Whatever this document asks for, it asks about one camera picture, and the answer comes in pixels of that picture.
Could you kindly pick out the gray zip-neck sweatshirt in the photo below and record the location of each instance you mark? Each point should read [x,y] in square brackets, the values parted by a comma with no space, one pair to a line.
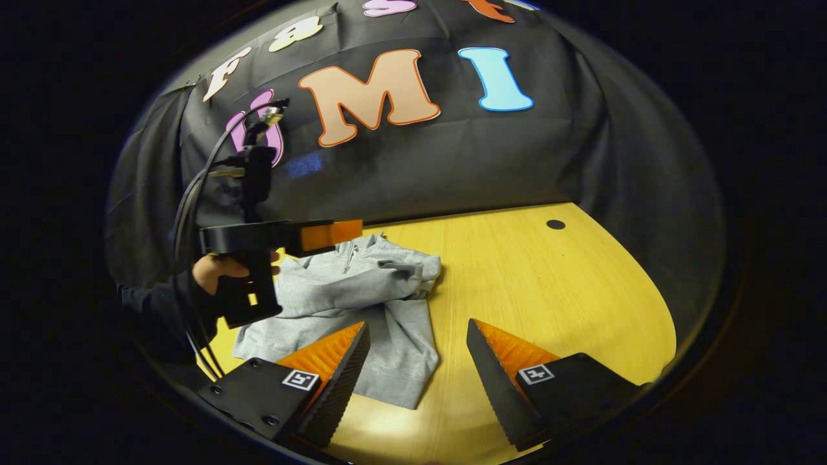
[362,284]

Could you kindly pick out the black backdrop cloth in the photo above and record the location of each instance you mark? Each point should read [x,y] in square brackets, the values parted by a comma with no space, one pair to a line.
[484,161]

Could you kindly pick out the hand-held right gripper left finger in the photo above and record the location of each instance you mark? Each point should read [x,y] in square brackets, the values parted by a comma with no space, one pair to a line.
[342,387]

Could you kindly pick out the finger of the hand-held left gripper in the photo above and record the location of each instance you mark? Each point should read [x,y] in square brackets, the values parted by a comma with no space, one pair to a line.
[329,234]

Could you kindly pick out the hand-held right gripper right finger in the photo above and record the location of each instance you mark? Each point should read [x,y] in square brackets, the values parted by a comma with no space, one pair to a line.
[501,394]

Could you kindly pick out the metal cloth clip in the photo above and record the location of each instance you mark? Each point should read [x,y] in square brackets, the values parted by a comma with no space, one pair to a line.
[189,83]

